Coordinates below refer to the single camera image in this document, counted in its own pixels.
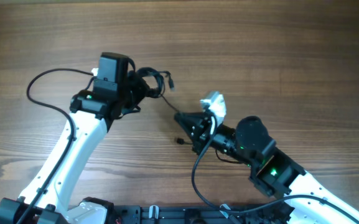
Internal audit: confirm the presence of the left camera black cable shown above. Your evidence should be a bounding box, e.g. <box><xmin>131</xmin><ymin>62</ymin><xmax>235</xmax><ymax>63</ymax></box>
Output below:
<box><xmin>16</xmin><ymin>68</ymin><xmax>95</xmax><ymax>224</ymax></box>

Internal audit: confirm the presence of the camera black cable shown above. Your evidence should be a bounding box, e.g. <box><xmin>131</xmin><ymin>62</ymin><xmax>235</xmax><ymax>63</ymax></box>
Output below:
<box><xmin>191</xmin><ymin>113</ymin><xmax>359</xmax><ymax>224</ymax></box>
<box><xmin>16</xmin><ymin>68</ymin><xmax>95</xmax><ymax>224</ymax></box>

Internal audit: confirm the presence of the right camera black cable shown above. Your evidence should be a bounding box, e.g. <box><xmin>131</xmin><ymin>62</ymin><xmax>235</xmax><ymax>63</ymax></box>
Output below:
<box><xmin>191</xmin><ymin>113</ymin><xmax>359</xmax><ymax>224</ymax></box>

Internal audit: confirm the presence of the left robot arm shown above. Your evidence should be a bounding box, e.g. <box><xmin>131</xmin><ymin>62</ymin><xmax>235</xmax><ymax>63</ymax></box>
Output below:
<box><xmin>0</xmin><ymin>52</ymin><xmax>148</xmax><ymax>223</ymax></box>

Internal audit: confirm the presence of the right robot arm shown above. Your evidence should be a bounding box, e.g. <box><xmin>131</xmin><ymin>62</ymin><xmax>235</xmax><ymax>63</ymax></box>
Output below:
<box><xmin>174</xmin><ymin>111</ymin><xmax>359</xmax><ymax>223</ymax></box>

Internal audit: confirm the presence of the thin black USB cable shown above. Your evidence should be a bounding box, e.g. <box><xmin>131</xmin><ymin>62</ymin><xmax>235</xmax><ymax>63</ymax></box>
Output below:
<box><xmin>159</xmin><ymin>93</ymin><xmax>195</xmax><ymax>146</ymax></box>

